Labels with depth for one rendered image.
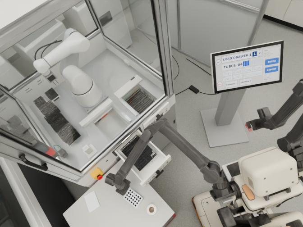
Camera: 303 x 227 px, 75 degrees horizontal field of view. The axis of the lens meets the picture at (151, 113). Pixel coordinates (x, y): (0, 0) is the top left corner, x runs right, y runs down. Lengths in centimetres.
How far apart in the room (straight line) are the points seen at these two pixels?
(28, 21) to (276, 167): 108
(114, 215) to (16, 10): 135
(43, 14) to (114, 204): 131
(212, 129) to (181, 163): 56
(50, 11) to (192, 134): 208
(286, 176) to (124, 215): 107
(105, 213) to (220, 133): 156
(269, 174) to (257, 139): 162
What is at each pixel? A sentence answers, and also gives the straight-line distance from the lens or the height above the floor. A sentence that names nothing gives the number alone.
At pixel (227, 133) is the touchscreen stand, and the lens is 253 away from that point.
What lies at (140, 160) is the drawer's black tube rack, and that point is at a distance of 150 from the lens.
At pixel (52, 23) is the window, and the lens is 81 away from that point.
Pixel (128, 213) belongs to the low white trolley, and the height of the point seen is 76.
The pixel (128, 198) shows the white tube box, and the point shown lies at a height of 80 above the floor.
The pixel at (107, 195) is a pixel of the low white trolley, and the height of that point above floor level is 76.
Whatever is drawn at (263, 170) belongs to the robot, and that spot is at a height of 139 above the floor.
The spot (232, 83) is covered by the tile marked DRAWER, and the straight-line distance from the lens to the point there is 168.
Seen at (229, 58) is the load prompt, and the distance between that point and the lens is 163.
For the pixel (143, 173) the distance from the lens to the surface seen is 154.
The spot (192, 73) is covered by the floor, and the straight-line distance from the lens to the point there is 302.
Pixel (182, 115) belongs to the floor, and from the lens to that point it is 262.
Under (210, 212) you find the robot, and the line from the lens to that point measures 205.
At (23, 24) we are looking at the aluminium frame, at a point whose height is 199.
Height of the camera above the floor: 232
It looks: 60 degrees down
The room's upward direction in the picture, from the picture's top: 17 degrees counter-clockwise
